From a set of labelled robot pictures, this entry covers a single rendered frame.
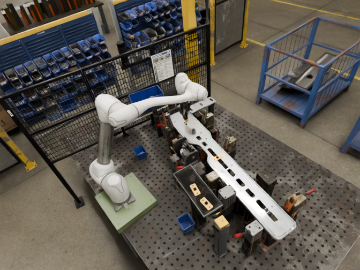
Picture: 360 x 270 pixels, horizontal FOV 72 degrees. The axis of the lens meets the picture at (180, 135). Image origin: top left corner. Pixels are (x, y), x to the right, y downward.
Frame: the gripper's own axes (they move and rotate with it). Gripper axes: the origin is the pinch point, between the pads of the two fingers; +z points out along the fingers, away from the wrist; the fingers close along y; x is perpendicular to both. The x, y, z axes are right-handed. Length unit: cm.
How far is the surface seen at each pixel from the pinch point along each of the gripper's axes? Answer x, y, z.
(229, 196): -83, -18, -1
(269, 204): -97, 4, 10
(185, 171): -54, -33, -6
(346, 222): -129, 54, 40
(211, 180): -66, -19, 2
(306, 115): -8, 173, 87
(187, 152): -40.9, -22.5, -5.2
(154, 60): 54, 2, -28
